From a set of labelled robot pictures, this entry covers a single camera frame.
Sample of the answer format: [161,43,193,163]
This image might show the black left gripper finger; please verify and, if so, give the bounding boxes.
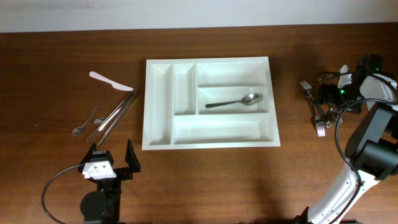
[125,139,141,172]
[80,143,97,164]

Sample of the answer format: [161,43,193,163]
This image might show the large steel spoon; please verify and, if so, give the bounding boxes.
[205,93,263,109]
[326,107,340,123]

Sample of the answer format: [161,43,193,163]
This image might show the steel fork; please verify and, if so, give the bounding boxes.
[306,95,326,138]
[300,81,332,128]

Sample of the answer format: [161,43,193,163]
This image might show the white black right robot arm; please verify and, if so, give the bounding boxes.
[123,57,397,223]

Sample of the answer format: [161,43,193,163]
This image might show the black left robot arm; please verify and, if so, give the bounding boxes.
[78,144,132,224]

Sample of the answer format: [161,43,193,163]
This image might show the small steel teaspoon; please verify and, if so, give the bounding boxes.
[72,105,98,136]
[94,117,106,125]

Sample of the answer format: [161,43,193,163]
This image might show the steel kitchen tongs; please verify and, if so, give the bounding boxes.
[87,91,137,147]

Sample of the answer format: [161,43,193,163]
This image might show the white plastic cutlery tray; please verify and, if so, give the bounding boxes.
[142,57,280,150]

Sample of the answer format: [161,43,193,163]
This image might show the pink plastic knife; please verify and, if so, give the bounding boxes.
[89,71,134,91]

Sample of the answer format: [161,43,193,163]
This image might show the black right camera cable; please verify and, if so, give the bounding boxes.
[314,70,398,224]

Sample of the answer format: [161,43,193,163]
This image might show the black camera cable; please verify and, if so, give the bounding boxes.
[314,70,398,224]
[41,164,82,224]

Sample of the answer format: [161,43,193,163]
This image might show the black left camera cable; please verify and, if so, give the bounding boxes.
[41,164,82,224]

